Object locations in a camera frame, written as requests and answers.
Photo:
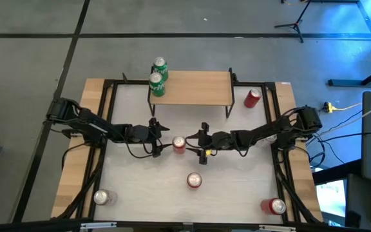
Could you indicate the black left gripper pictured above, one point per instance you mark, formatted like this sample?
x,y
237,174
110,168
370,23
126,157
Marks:
x,y
140,133

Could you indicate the white label sticker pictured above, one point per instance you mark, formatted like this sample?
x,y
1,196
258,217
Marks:
x,y
286,83

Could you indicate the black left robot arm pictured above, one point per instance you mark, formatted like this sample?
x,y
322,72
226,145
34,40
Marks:
x,y
89,124

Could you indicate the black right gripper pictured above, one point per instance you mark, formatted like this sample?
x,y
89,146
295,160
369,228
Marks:
x,y
221,140

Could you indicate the red soda can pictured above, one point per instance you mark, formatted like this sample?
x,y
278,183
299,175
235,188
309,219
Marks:
x,y
179,143
270,206

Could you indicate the yellow tag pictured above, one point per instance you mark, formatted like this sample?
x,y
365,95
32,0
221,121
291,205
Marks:
x,y
208,152

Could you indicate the black metal stand base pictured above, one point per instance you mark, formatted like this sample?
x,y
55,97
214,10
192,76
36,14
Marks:
x,y
349,83

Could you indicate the yellow power plug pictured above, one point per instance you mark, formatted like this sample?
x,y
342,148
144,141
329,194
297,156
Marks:
x,y
328,107

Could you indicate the silver metal bracket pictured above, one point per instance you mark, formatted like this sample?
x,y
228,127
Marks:
x,y
277,228
98,225

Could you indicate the black desk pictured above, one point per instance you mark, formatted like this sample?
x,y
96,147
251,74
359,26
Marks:
x,y
333,174

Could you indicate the black rig crossbar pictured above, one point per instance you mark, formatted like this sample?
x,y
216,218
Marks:
x,y
43,225

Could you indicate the black frame bracket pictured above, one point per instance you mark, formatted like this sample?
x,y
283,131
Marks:
x,y
125,78
233,76

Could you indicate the lit computer screen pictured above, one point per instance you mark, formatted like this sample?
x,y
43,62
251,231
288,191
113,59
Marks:
x,y
332,198

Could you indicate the wooden shelf black legs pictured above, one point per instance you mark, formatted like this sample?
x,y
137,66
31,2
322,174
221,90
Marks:
x,y
198,88

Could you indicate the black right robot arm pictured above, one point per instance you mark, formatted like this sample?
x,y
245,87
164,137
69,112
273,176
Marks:
x,y
269,129

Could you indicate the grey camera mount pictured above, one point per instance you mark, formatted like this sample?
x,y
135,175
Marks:
x,y
188,226

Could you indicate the green Sprite can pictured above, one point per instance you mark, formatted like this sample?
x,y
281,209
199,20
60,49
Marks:
x,y
157,87
161,66

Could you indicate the black tripod stand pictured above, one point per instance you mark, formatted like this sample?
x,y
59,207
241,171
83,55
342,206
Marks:
x,y
296,24

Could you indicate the red Coca-Cola can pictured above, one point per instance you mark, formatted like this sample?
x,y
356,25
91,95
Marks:
x,y
251,100

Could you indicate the red Fanta can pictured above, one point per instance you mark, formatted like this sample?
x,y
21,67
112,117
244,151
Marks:
x,y
194,180

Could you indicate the black metal table frame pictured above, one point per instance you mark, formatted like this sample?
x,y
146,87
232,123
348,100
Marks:
x,y
109,83

